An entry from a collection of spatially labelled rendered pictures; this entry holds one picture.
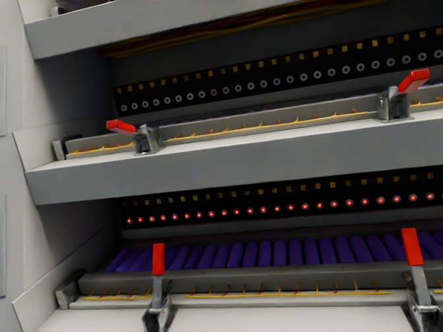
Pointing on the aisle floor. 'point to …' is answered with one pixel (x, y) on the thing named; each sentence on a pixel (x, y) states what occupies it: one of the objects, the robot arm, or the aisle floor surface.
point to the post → (28, 72)
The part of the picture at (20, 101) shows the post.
